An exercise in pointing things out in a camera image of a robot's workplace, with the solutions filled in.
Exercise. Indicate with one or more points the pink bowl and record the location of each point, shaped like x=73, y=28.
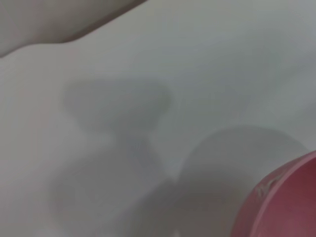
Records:
x=288, y=205

